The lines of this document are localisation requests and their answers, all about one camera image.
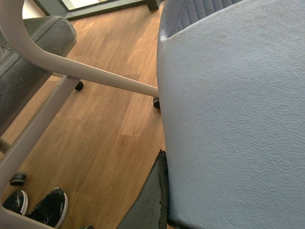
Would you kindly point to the grey chair with white frame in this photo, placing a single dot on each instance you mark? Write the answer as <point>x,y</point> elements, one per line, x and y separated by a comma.
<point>39,65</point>

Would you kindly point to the black sneaker of bystander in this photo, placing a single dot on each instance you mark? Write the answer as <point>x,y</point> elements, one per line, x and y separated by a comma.
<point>51,210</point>

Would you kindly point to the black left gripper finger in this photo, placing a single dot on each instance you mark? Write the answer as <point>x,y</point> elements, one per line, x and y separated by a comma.
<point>150,209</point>

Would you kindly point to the light blue slipper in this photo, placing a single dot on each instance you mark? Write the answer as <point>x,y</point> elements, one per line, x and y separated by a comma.
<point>231,79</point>

